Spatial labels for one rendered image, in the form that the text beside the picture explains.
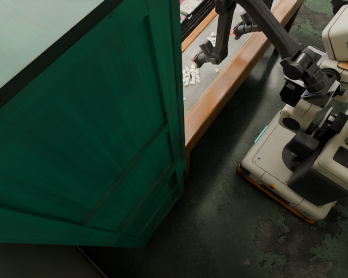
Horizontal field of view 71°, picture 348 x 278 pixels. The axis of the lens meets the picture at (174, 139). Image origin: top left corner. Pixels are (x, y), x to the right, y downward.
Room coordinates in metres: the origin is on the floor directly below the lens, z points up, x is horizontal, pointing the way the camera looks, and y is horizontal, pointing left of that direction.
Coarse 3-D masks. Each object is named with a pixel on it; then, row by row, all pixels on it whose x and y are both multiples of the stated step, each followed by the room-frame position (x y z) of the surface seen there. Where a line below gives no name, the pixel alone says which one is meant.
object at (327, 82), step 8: (320, 72) 0.54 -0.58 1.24; (304, 80) 0.54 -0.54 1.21; (312, 80) 0.52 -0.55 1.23; (320, 80) 0.52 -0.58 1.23; (328, 80) 0.52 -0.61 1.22; (312, 88) 0.50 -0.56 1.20; (320, 88) 0.49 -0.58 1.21; (328, 88) 0.48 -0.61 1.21; (304, 96) 0.50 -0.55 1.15; (312, 96) 0.48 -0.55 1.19; (320, 96) 0.46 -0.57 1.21
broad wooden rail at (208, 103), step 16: (288, 0) 1.54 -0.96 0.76; (288, 16) 1.47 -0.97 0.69; (256, 32) 1.28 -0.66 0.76; (256, 48) 1.14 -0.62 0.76; (240, 64) 1.03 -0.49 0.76; (224, 80) 0.92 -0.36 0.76; (240, 80) 0.97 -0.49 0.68; (208, 96) 0.82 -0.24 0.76; (224, 96) 0.81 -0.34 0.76; (192, 112) 0.73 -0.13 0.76; (208, 112) 0.71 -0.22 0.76; (192, 128) 0.62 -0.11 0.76; (192, 144) 0.56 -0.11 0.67
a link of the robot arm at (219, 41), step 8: (224, 0) 0.84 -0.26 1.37; (216, 8) 0.86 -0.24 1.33; (224, 8) 0.83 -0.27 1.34; (232, 8) 0.86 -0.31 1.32; (224, 16) 0.86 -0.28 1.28; (232, 16) 0.87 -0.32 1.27; (224, 24) 0.86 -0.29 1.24; (224, 32) 0.86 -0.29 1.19; (216, 40) 0.90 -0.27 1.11; (224, 40) 0.87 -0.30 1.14; (216, 48) 0.90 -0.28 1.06; (224, 48) 0.88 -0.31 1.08; (216, 56) 0.89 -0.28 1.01; (224, 56) 0.90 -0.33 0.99
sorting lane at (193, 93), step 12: (276, 0) 1.59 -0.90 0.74; (240, 12) 1.52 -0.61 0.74; (216, 24) 1.43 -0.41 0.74; (204, 36) 1.33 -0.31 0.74; (192, 48) 1.24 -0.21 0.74; (228, 48) 1.19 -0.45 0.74; (240, 48) 1.18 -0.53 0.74; (228, 60) 1.09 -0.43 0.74; (204, 72) 1.02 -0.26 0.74; (216, 72) 1.01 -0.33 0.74; (192, 84) 0.94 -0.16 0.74; (204, 84) 0.92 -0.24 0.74; (192, 96) 0.85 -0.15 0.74
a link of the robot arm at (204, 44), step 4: (204, 40) 1.02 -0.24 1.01; (208, 40) 0.99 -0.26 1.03; (200, 44) 1.00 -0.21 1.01; (204, 44) 0.98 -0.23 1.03; (208, 44) 0.97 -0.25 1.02; (212, 44) 0.98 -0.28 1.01; (204, 48) 0.97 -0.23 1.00; (208, 48) 0.96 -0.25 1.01; (212, 48) 0.96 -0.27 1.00; (204, 52) 0.97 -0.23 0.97; (208, 52) 0.95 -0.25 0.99; (212, 52) 0.95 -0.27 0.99; (212, 60) 0.90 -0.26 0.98; (216, 60) 0.89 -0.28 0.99; (216, 64) 0.88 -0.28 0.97
